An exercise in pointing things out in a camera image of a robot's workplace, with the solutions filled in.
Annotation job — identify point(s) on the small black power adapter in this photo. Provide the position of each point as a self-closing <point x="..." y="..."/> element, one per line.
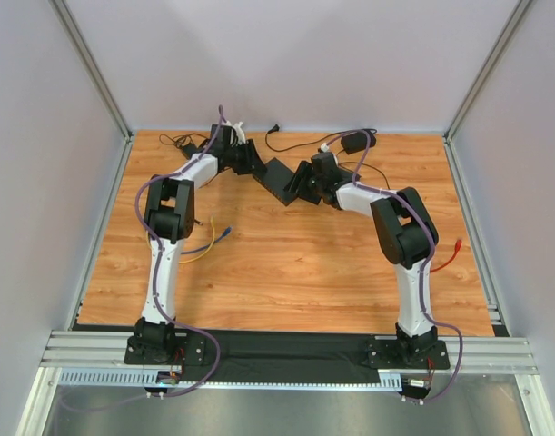
<point x="189" y="150"/>

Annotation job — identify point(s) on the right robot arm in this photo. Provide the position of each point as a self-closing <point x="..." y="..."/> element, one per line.
<point x="406" y="235"/>

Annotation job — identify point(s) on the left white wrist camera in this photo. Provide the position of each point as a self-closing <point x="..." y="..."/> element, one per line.
<point x="238" y="135"/>

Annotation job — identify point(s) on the aluminium frame rail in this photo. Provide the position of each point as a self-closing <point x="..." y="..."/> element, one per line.
<point x="484" y="355"/>

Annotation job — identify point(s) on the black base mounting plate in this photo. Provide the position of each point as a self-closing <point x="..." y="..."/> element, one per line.
<point x="279" y="353"/>

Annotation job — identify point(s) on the large black power adapter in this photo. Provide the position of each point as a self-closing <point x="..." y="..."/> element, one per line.
<point x="359" y="141"/>

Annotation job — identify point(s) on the grey slotted cable duct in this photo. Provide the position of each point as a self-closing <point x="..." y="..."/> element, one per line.
<point x="160" y="379"/>

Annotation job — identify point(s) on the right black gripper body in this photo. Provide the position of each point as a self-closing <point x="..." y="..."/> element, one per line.
<point x="308" y="178"/>

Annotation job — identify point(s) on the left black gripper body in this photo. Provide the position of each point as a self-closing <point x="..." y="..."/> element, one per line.
<point x="242" y="155"/>

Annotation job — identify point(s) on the black network switch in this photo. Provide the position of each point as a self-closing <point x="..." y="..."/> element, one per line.
<point x="274" y="177"/>
<point x="344" y="175"/>

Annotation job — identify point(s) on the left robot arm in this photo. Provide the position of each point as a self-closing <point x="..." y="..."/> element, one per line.
<point x="165" y="207"/>

